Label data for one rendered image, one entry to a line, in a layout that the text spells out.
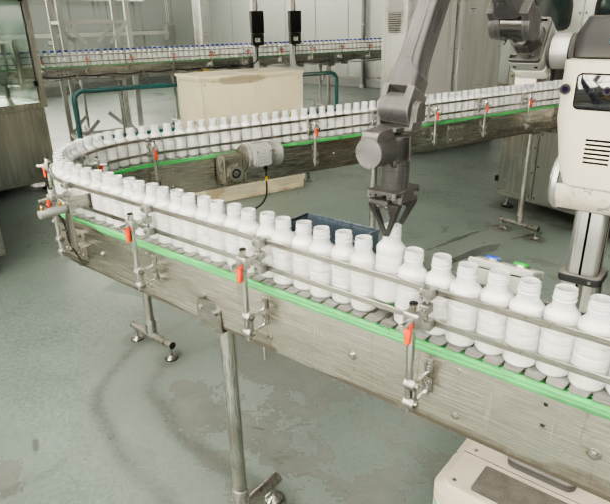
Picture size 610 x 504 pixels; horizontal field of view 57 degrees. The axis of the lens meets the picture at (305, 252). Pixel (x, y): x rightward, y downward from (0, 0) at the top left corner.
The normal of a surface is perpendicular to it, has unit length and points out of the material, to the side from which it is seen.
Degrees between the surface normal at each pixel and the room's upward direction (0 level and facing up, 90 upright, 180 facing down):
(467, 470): 0
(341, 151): 91
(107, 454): 0
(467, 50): 90
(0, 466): 0
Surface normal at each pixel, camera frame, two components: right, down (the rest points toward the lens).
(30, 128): 0.77, 0.22
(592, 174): -0.64, 0.30
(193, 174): 0.54, 0.31
